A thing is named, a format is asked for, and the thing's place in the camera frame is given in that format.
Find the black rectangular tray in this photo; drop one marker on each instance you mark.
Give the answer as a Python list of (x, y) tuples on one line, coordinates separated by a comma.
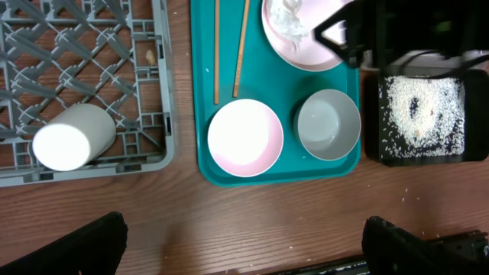
[(475, 82)]

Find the white paper cup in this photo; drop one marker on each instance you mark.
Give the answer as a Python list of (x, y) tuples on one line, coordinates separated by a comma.
[(74, 137)]

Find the white tissue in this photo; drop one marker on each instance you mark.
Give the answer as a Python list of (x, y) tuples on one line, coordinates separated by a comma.
[(283, 18)]

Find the large white round plate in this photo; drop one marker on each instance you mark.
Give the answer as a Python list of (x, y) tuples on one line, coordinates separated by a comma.
[(308, 55)]

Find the pink shallow bowl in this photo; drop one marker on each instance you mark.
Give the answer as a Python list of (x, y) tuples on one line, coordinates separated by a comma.
[(245, 138)]

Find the grey round bowl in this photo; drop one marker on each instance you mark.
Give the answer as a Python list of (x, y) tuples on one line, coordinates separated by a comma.
[(328, 125)]

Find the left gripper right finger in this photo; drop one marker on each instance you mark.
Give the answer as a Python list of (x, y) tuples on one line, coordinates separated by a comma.
[(389, 250)]

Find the white rice pile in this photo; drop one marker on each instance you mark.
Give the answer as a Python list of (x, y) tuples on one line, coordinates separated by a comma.
[(422, 117)]

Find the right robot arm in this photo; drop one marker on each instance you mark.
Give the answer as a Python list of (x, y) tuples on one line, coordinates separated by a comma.
[(395, 32)]

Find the grey plastic dishwasher rack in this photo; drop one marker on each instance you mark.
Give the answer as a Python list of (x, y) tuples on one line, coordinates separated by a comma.
[(113, 54)]

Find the wooden chopstick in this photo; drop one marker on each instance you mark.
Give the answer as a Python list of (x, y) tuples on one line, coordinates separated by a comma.
[(241, 48), (217, 52)]

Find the teal plastic serving tray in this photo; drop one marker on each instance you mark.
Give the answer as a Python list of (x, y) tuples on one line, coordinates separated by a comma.
[(264, 77)]

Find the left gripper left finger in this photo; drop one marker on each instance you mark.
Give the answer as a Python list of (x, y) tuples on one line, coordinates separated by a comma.
[(95, 248)]

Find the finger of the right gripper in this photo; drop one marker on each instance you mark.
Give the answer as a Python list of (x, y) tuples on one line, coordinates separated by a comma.
[(357, 22)]

